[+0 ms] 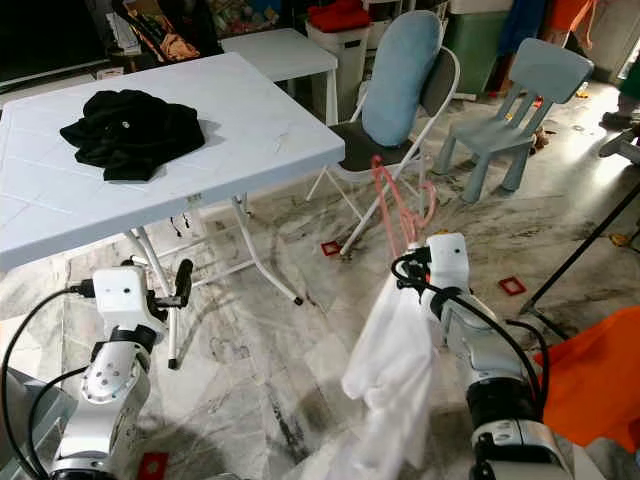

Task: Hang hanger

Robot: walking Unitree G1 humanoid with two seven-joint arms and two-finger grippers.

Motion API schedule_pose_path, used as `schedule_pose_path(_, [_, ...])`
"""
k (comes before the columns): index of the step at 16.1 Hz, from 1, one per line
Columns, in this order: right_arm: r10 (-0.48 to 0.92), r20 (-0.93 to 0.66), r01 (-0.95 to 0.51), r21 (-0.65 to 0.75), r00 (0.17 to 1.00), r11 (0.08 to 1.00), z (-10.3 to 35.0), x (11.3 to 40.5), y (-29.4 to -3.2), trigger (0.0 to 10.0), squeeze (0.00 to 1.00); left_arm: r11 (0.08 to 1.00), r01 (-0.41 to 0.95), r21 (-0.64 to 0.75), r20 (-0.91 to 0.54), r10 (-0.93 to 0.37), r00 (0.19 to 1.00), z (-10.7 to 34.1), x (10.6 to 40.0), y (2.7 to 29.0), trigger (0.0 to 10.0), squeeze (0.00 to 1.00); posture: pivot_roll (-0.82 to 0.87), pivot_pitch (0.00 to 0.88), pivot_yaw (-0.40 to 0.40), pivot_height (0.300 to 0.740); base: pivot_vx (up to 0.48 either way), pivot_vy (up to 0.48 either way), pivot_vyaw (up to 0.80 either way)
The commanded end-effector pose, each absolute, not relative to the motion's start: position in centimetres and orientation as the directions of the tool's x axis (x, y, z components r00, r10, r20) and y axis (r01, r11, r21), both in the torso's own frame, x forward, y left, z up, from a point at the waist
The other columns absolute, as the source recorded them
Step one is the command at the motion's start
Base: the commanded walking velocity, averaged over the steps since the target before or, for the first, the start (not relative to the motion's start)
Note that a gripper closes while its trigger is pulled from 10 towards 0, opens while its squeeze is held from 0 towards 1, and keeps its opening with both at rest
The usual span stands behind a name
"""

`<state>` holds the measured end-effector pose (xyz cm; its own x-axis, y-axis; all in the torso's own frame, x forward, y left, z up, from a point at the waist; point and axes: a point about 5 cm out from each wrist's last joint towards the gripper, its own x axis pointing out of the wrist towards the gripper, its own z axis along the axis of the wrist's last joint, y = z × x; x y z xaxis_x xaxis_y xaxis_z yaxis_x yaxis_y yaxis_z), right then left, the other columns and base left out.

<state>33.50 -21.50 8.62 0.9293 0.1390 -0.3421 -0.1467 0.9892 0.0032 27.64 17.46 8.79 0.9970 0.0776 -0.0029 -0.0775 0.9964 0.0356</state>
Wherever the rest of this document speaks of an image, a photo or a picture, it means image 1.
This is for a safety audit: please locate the white lidded bin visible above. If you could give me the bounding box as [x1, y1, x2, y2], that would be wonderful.
[305, 20, 371, 101]

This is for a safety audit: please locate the white shirt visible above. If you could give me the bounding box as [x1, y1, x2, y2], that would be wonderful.
[340, 262, 439, 480]

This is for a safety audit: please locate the pale blue cushion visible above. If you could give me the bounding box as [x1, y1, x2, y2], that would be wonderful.
[361, 10, 447, 149]

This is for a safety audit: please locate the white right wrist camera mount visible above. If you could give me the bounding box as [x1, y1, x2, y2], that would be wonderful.
[424, 232, 472, 301]

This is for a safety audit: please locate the white plastic folding table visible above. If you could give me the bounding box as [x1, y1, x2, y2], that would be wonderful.
[0, 52, 347, 371]

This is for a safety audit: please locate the black metal drying rack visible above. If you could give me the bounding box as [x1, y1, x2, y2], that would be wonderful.
[520, 183, 640, 343]

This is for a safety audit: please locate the small white plastic table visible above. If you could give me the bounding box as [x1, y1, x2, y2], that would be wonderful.
[220, 28, 340, 128]

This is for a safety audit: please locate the orange t-shirt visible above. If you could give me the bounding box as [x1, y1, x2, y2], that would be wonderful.
[532, 305, 640, 453]

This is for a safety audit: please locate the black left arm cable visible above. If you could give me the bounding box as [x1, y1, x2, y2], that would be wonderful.
[0, 284, 97, 480]

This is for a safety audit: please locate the green storage cabinet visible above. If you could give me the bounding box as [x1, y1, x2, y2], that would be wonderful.
[445, 10, 508, 98]

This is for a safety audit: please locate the red cloth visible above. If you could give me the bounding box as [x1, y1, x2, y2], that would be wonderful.
[306, 0, 372, 33]

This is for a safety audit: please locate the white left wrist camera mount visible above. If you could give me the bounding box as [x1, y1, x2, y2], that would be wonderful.
[91, 266, 153, 331]

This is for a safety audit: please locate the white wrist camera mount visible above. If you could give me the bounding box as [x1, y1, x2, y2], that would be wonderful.
[424, 232, 472, 301]
[91, 266, 153, 331]

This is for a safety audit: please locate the peach cloth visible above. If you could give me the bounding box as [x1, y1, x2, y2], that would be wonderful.
[155, 30, 201, 61]

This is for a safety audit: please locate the black garment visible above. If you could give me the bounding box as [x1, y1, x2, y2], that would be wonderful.
[59, 88, 207, 184]

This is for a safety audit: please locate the black television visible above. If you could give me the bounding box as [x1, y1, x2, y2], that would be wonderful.
[0, 0, 103, 89]

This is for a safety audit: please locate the white television stand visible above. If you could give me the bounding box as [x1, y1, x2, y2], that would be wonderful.
[0, 72, 99, 109]

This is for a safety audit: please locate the white frame folding chair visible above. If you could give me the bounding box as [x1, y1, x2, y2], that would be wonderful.
[303, 45, 462, 259]

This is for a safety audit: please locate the pink plastic hanger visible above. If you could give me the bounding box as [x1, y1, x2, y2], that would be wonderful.
[368, 153, 438, 251]

